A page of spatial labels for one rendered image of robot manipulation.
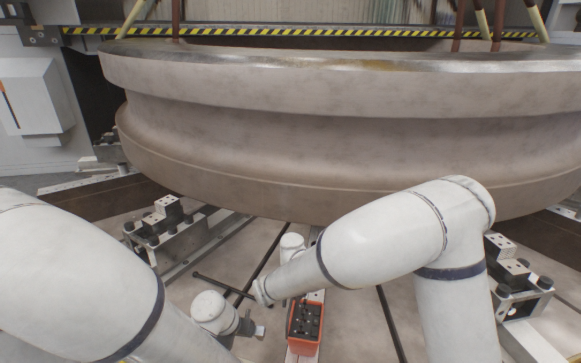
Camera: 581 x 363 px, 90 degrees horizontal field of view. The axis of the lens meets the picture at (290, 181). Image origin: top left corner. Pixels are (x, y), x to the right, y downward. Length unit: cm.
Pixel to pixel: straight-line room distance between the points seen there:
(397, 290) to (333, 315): 51
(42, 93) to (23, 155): 123
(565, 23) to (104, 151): 597
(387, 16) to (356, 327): 412
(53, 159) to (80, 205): 228
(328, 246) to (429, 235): 14
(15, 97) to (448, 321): 466
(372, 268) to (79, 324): 34
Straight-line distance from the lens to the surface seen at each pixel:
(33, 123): 476
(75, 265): 35
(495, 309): 197
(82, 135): 504
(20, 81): 466
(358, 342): 194
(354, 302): 210
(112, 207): 316
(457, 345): 59
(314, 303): 142
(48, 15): 376
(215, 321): 88
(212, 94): 167
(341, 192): 162
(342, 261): 45
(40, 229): 37
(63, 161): 529
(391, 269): 44
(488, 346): 61
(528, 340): 214
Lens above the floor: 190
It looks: 28 degrees down
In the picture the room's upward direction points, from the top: 1 degrees clockwise
